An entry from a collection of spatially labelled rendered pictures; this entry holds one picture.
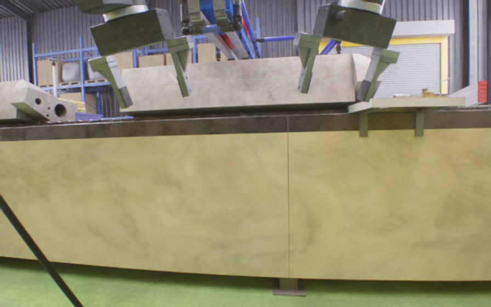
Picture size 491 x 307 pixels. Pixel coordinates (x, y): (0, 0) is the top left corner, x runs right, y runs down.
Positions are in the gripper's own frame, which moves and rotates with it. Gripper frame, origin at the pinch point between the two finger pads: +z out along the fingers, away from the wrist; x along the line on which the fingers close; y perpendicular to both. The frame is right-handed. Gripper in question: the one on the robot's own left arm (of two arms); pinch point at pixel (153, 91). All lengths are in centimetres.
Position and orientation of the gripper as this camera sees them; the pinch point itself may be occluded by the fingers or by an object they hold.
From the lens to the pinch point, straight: 51.6
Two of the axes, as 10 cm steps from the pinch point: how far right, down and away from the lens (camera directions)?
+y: 0.9, -4.7, 8.8
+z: 1.9, 8.7, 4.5
